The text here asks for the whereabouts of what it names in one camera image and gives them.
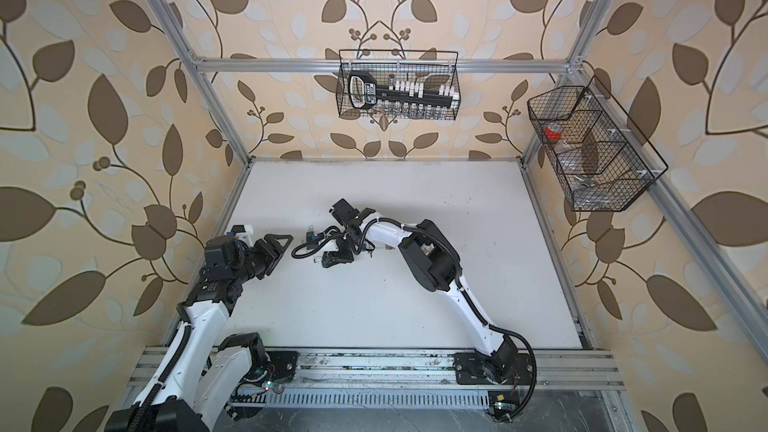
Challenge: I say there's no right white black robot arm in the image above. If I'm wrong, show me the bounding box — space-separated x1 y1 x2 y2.
291 199 538 423

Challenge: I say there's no red item in basket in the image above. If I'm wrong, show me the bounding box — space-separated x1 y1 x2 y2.
543 122 565 144

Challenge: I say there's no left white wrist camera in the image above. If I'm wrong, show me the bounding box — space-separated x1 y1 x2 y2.
229 225 253 243

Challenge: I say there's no blue padlock shackle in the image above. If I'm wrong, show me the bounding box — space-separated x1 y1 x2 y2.
305 226 316 243

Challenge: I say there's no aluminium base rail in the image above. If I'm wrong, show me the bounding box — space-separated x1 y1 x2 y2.
228 348 625 410

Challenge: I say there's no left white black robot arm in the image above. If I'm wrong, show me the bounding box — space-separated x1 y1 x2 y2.
105 225 295 431

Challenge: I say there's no black socket tool set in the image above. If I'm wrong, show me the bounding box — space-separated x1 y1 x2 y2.
346 71 461 110

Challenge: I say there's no side black wire basket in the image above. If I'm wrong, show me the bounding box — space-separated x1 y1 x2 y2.
527 77 668 212

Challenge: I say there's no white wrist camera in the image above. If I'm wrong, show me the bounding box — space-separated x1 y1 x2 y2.
330 199 360 229
229 225 253 243

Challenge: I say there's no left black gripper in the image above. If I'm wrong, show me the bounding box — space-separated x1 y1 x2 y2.
229 233 291 286

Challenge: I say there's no back black wire basket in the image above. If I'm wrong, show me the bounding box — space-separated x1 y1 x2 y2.
335 47 462 121

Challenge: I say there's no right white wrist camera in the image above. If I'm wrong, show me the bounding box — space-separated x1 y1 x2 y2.
330 199 360 229

